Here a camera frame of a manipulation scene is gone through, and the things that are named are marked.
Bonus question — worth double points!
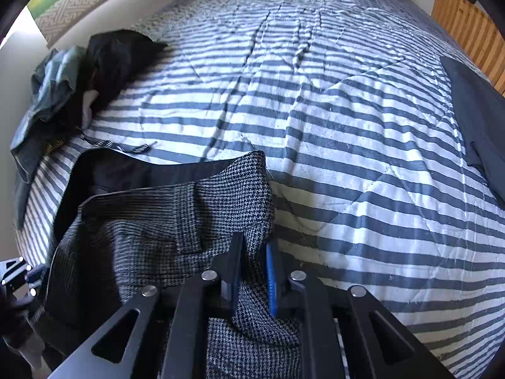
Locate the black white drawstring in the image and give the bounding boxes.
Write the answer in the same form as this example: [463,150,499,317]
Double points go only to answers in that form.
[77,132,152,155]

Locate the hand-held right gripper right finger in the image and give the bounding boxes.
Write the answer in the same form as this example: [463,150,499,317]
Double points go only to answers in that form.
[265,241,454,379]

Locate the grey-blue garment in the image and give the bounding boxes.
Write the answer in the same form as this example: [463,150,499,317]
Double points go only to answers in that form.
[10,45,89,230]

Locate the dark grey folded cloth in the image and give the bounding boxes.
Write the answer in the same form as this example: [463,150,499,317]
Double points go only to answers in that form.
[440,56,505,196]

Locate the blue white striped blanket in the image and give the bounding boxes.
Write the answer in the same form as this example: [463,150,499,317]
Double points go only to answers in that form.
[16,0,505,379]

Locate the patterned wall hanging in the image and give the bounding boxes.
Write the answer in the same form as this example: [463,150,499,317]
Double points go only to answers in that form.
[27,0,131,47]

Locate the white cloth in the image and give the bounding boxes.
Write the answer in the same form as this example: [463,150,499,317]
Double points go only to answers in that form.
[80,90,100,128]

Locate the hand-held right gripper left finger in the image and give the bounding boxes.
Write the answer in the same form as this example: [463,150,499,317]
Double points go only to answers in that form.
[47,232,245,379]

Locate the grey houndstooth pants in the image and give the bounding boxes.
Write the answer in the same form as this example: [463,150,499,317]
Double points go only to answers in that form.
[41,151,304,379]

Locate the wooden slatted bed frame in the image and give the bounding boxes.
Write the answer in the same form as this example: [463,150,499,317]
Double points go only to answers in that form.
[431,0,505,97]

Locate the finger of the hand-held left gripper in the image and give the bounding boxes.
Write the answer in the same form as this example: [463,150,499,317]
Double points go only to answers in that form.
[0,256,43,304]

